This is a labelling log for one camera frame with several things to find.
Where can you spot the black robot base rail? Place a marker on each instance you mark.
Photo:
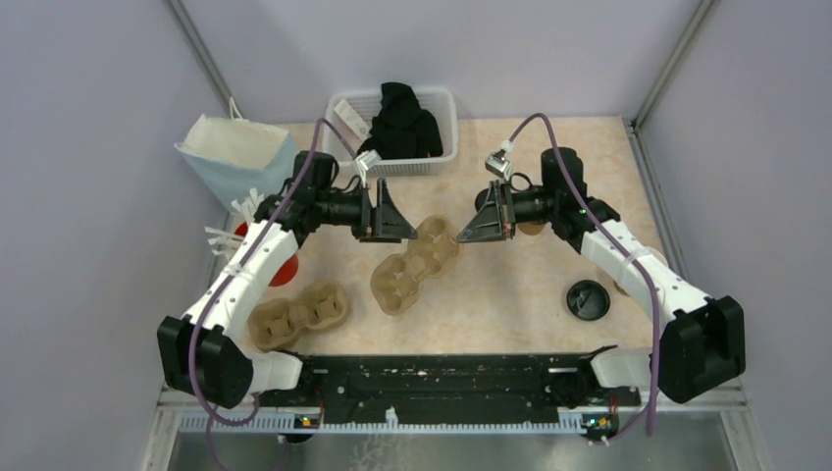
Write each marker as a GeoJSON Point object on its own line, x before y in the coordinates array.
{"type": "Point", "coordinates": [455, 389]}

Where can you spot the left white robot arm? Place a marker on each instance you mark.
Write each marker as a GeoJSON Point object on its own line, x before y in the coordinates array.
{"type": "Point", "coordinates": [201, 350]}

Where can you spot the brown pulp cup carrier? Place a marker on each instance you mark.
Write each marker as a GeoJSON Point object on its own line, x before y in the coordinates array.
{"type": "Point", "coordinates": [280, 323]}
{"type": "Point", "coordinates": [397, 282]}

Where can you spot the white plastic basket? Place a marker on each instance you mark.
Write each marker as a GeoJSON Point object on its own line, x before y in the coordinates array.
{"type": "Point", "coordinates": [437, 100]}

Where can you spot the brown paper coffee cup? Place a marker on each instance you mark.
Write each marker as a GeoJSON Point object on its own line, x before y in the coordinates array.
{"type": "Point", "coordinates": [531, 229]}

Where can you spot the light blue paper bag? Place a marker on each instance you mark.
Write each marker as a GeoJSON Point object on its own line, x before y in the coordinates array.
{"type": "Point", "coordinates": [234, 156]}

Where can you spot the black cloth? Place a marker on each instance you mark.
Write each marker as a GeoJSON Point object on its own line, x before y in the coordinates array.
{"type": "Point", "coordinates": [403, 129]}

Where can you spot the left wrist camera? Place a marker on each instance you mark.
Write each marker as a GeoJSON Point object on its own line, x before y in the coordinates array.
{"type": "Point", "coordinates": [363, 163]}

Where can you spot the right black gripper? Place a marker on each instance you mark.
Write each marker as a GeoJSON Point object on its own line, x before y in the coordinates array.
{"type": "Point", "coordinates": [496, 220]}

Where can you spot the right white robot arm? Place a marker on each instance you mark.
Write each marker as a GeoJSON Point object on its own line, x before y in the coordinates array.
{"type": "Point", "coordinates": [701, 341]}

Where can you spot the white paper packet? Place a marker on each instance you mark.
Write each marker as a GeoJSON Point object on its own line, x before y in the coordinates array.
{"type": "Point", "coordinates": [352, 119]}

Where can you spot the stack of paper cups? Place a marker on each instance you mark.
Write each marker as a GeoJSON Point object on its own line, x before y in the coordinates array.
{"type": "Point", "coordinates": [617, 286]}

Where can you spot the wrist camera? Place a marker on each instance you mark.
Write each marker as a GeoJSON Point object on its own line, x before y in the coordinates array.
{"type": "Point", "coordinates": [498, 163]}
{"type": "Point", "coordinates": [363, 163]}

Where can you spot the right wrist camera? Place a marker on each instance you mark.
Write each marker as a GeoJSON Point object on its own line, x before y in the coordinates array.
{"type": "Point", "coordinates": [498, 163]}

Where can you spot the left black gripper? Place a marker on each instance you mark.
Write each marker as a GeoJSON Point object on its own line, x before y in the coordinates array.
{"type": "Point", "coordinates": [385, 221]}

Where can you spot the red straw holder cup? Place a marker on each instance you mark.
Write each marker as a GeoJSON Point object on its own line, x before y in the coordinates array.
{"type": "Point", "coordinates": [288, 270]}

